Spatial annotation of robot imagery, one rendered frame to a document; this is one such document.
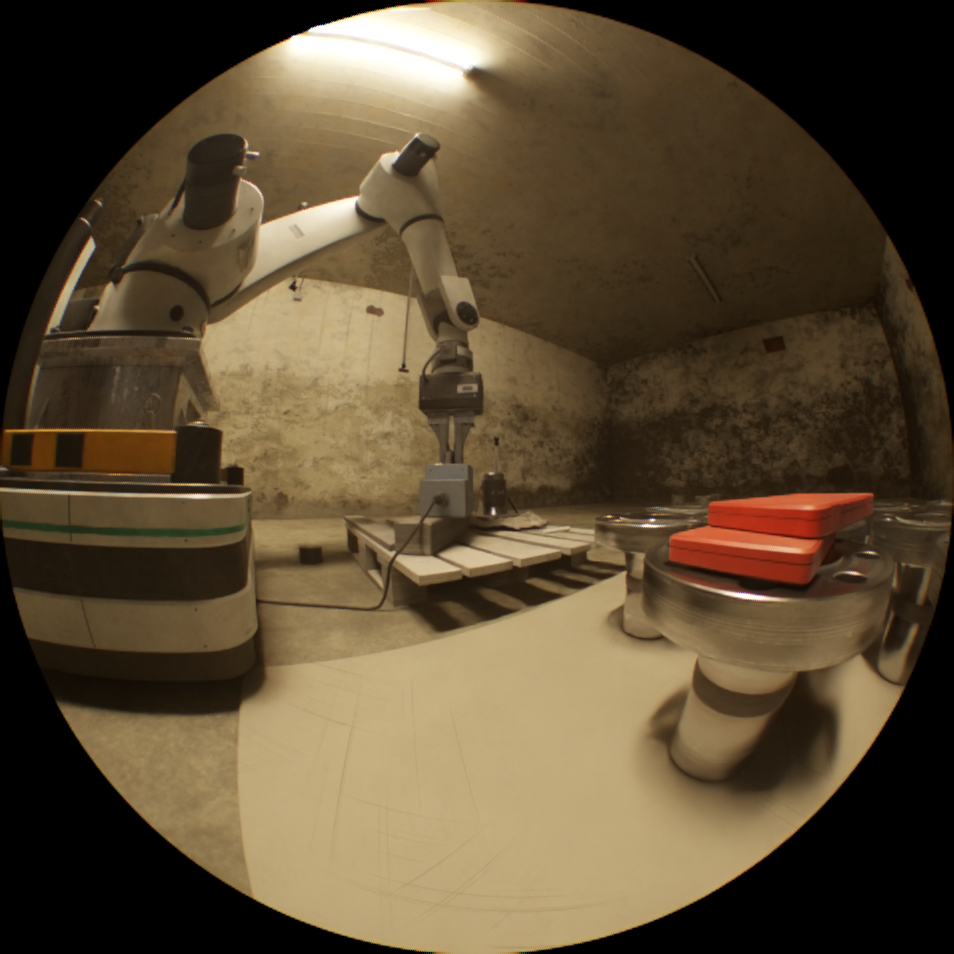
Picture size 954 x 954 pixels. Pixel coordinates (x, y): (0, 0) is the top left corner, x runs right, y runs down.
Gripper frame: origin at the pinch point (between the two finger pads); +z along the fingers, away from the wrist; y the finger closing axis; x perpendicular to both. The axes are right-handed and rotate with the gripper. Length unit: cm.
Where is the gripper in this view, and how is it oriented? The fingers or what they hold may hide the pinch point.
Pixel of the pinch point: (451, 453)
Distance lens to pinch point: 109.1
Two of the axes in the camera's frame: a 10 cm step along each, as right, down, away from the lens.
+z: 0.1, 10.0, -0.4
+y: 10.0, -0.1, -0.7
